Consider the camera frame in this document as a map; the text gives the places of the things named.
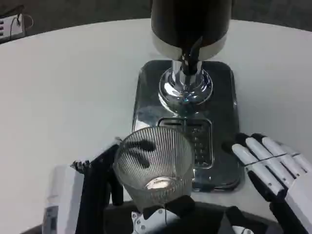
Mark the white power strip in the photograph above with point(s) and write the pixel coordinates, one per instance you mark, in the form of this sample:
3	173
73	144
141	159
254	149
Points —
6	30

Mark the black dispenser tap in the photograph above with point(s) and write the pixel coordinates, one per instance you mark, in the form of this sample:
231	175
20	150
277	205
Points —
192	54

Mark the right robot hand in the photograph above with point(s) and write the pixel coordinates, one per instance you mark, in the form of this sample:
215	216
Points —
280	170

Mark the clear ribbed glass cup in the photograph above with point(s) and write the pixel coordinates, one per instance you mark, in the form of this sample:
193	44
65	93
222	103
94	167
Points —
156	192

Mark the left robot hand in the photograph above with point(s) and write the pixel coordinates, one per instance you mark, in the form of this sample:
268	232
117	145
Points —
97	185

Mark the steel drip tray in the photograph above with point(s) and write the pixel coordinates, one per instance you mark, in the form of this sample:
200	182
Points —
224	97

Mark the black steel drink dispenser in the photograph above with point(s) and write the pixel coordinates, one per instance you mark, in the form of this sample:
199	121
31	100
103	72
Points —
170	29

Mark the drip tray grid insert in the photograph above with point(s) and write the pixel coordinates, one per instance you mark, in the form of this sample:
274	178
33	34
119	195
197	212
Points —
203	146

